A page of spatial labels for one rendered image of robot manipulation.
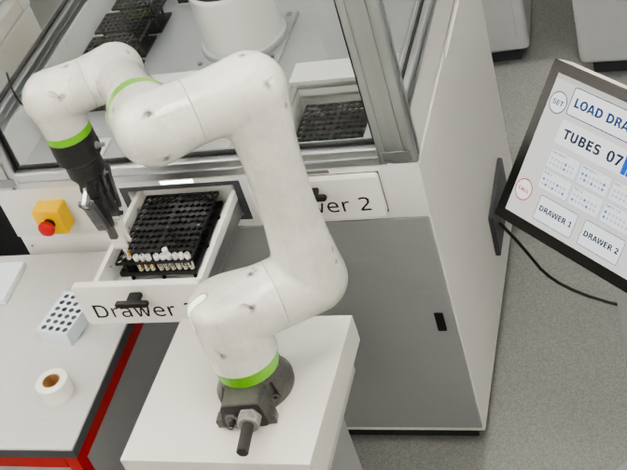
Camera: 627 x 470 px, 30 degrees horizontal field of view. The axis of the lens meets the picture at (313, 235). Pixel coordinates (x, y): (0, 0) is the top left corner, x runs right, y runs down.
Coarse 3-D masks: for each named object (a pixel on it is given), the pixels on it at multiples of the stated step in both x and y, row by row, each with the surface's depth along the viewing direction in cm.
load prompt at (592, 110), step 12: (576, 96) 207; (588, 96) 205; (576, 108) 207; (588, 108) 205; (600, 108) 203; (612, 108) 201; (624, 108) 199; (588, 120) 205; (600, 120) 203; (612, 120) 201; (624, 120) 199; (612, 132) 201; (624, 132) 199
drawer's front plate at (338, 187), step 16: (320, 176) 248; (336, 176) 247; (352, 176) 245; (368, 176) 244; (320, 192) 250; (336, 192) 249; (352, 192) 248; (368, 192) 247; (256, 208) 257; (320, 208) 253; (336, 208) 252; (352, 208) 251; (368, 208) 250; (384, 208) 249
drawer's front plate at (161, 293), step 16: (80, 288) 241; (96, 288) 240; (112, 288) 239; (128, 288) 238; (144, 288) 237; (160, 288) 236; (176, 288) 235; (192, 288) 234; (80, 304) 245; (96, 304) 244; (112, 304) 243; (160, 304) 239; (176, 304) 238; (96, 320) 247; (112, 320) 246; (128, 320) 245; (144, 320) 244; (160, 320) 243; (176, 320) 242
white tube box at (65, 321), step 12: (60, 300) 261; (72, 300) 260; (48, 312) 258; (60, 312) 258; (72, 312) 257; (48, 324) 256; (60, 324) 255; (72, 324) 254; (84, 324) 257; (48, 336) 255; (60, 336) 253; (72, 336) 253
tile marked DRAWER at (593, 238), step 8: (584, 224) 204; (592, 224) 203; (584, 232) 204; (592, 232) 203; (600, 232) 201; (608, 232) 200; (584, 240) 204; (592, 240) 203; (600, 240) 201; (608, 240) 200; (616, 240) 199; (624, 240) 198; (584, 248) 204; (592, 248) 202; (600, 248) 201; (608, 248) 200; (616, 248) 199; (600, 256) 201; (608, 256) 200; (616, 256) 199; (616, 264) 199
